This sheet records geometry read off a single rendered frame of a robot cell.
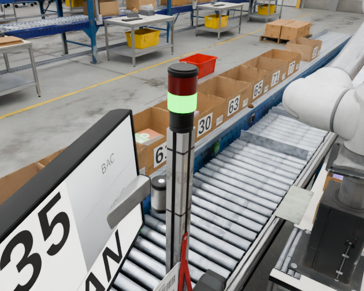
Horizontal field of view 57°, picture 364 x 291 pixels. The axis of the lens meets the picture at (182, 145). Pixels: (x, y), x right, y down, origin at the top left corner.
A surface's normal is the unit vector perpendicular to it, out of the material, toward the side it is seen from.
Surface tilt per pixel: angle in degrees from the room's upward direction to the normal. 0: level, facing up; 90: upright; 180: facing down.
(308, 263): 90
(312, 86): 34
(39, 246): 86
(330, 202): 0
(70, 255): 86
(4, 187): 90
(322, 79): 27
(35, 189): 4
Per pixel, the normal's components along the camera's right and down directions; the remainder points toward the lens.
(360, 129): -0.85, 0.27
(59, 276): 0.97, 0.09
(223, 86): -0.56, 0.38
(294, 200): 0.03, -0.87
